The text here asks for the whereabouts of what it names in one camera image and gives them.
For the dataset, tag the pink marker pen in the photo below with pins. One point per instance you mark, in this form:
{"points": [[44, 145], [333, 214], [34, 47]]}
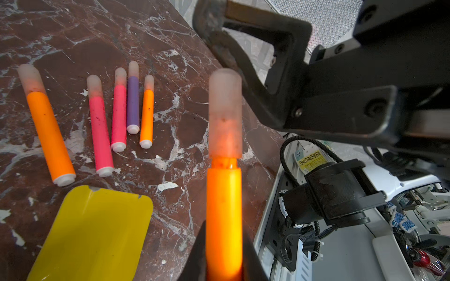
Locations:
{"points": [[99, 129]]}

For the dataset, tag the purple capped marker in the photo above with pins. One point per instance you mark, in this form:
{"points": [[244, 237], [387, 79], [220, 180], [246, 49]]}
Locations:
{"points": [[133, 98]]}

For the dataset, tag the white wire mesh basket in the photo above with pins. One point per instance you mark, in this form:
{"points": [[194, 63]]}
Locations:
{"points": [[332, 21]]}

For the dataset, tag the orange marker pen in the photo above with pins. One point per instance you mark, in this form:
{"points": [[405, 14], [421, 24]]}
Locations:
{"points": [[54, 149]]}

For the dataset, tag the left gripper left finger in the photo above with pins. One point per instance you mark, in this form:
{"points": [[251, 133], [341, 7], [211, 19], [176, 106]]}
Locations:
{"points": [[195, 268]]}

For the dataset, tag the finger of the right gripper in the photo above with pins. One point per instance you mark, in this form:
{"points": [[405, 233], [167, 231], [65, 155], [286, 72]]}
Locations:
{"points": [[273, 100]]}

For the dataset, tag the yellow toy shovel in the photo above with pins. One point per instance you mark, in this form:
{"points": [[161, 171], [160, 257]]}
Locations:
{"points": [[97, 235]]}

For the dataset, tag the orange capped marker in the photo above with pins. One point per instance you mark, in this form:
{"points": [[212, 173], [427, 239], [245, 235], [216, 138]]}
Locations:
{"points": [[147, 120], [224, 225]]}

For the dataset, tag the aluminium mounting rail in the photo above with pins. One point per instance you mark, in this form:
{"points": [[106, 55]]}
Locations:
{"points": [[278, 249]]}

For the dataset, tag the red marker pen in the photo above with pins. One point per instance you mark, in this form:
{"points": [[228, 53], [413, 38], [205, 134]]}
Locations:
{"points": [[119, 114]]}

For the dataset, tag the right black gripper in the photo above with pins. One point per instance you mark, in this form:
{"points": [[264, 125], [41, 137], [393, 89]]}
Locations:
{"points": [[389, 86]]}

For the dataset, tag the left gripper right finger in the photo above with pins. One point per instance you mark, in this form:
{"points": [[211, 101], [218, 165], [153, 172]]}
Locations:
{"points": [[252, 267]]}

